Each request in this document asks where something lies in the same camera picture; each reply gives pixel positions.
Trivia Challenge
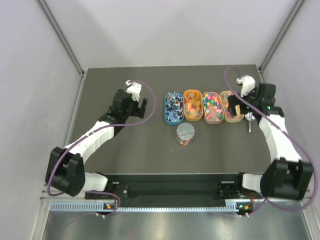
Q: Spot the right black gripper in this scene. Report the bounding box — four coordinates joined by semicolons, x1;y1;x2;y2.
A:
227;85;259;118

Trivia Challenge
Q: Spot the clear jar lid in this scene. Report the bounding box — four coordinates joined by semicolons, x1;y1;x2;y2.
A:
176;122;195;140

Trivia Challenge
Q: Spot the clear plastic jar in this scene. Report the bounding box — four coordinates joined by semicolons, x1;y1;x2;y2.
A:
176;136;194;147

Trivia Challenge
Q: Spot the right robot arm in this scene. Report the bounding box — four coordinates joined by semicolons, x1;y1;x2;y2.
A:
228;76;314;200

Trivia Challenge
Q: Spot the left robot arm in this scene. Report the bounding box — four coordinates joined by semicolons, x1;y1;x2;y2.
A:
45;82;148;199

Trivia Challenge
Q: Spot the pink tray of star candies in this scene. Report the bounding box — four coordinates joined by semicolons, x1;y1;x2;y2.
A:
202;92;225;125

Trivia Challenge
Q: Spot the orange tray of candies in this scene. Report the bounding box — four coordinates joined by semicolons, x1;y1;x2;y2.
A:
183;89;204;122

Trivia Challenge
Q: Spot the beige tray of gummies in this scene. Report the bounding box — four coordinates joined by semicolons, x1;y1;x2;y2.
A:
219;90;244;123

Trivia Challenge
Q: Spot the blue tray of lollipops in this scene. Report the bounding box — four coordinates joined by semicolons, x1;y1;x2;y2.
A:
164;91;185;126

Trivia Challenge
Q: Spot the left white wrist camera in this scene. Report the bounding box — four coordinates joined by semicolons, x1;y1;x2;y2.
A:
125;80;142;102

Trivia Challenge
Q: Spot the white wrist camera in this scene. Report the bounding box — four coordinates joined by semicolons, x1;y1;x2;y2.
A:
125;80;142;102
236;75;256;97

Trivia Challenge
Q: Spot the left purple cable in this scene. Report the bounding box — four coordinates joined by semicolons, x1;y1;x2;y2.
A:
46;79;157;217

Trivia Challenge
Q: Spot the purple cable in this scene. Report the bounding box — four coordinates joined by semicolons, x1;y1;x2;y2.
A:
46;79;157;217
223;66;316;217

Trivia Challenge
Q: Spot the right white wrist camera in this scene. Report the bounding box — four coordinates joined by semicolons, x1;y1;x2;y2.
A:
236;75;256;97

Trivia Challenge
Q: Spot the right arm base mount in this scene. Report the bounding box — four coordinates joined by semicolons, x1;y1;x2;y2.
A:
217;172;260;200

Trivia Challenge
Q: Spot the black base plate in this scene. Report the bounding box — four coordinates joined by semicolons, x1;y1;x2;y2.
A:
117;182;226;207

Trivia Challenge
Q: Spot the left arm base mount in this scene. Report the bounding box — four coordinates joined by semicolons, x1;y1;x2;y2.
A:
84;180;119;200

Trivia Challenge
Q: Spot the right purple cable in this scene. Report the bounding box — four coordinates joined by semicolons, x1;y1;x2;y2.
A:
223;66;316;217

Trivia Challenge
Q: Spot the slotted cable duct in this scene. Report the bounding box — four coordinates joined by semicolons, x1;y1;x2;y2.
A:
50;201;253;213

